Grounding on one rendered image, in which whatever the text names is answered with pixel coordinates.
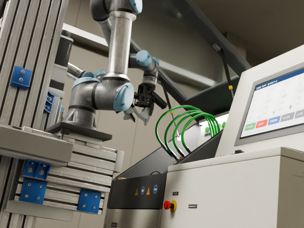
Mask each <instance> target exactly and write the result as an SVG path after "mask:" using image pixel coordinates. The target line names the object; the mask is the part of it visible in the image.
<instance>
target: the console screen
mask: <svg viewBox="0 0 304 228"><path fill-rule="evenodd" d="M303 132H304V62H302V63H299V64H297V65H294V66H292V67H289V68H287V69H284V70H282V71H279V72H277V73H275V74H272V75H270V76H267V77H264V78H262V79H259V80H257V81H255V82H253V84H252V88H251V92H250V95H249V98H248V101H247V105H246V107H245V111H244V114H243V117H242V121H241V124H240V127H239V130H238V133H237V137H236V140H235V144H234V146H239V145H244V144H249V143H254V142H259V141H263V140H268V139H273V138H278V137H283V136H288V135H292V134H297V133H303Z"/></svg>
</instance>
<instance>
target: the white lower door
mask: <svg viewBox="0 0 304 228"><path fill-rule="evenodd" d="M158 216H159V210H157V209H108V212H107V218H106V223H105V224H104V228H157V223H158Z"/></svg>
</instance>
